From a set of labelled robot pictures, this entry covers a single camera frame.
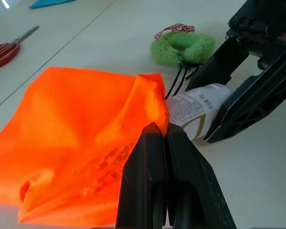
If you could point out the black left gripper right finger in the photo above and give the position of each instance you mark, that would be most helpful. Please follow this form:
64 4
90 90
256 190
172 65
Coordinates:
193 190

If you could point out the orange fabric pouch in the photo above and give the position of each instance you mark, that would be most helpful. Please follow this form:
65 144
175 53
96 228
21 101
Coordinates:
69 124

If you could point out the teal flat sheet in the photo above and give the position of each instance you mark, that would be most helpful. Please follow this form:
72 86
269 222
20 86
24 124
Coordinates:
47 3

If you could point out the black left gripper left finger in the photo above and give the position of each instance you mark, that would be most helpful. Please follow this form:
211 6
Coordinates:
143 181

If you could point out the green fluffy scrunchie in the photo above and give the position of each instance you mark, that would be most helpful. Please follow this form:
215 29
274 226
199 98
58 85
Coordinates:
195 47

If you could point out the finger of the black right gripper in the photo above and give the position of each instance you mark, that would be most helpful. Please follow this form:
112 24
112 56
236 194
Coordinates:
250 105

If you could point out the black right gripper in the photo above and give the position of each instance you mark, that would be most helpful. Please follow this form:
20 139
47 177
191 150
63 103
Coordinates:
264 26

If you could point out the white printed tube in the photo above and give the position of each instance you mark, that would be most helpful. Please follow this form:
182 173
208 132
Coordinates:
193 107

